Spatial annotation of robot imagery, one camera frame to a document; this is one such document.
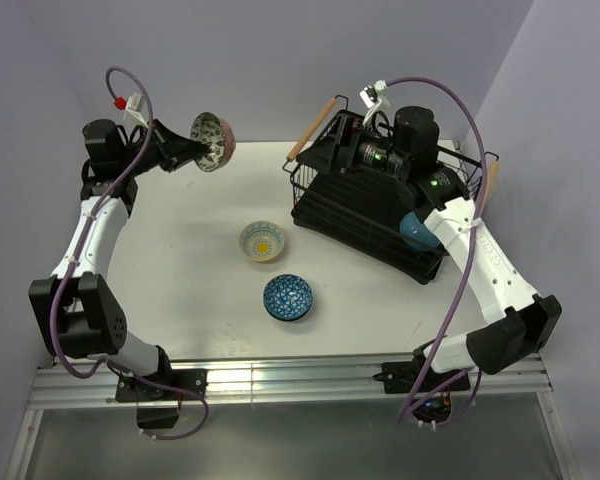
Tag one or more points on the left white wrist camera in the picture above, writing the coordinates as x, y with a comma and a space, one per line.
131, 109

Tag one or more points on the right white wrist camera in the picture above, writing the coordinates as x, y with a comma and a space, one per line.
375, 100

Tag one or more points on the blue triangle pattern bowl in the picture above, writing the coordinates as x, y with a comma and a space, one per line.
288, 297

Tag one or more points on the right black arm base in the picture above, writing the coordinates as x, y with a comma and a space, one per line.
399, 378

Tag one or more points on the right wooden rack handle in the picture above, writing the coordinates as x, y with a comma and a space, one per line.
491, 175

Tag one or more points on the plain blue bowl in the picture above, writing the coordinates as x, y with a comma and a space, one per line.
417, 235

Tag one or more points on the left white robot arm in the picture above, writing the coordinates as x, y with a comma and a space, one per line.
77, 313

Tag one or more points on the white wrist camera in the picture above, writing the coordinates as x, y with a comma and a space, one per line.
131, 109
375, 100

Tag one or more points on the black wire dish rack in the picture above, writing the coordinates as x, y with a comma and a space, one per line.
363, 210

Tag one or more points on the yellow blue sun bowl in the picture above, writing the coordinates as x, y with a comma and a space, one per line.
261, 241

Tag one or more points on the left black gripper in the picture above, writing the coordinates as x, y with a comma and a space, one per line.
174, 149

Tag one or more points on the aluminium mounting rail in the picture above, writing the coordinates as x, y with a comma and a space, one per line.
298, 379

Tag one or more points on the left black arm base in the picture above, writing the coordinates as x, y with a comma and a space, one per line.
158, 406

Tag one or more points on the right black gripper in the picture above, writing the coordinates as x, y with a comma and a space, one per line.
350, 132

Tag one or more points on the wooden rack handle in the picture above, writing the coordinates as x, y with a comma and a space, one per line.
315, 124
491, 175

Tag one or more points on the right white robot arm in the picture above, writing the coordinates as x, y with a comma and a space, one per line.
519, 321

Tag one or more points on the left wooden rack handle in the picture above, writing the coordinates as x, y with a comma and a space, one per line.
315, 124

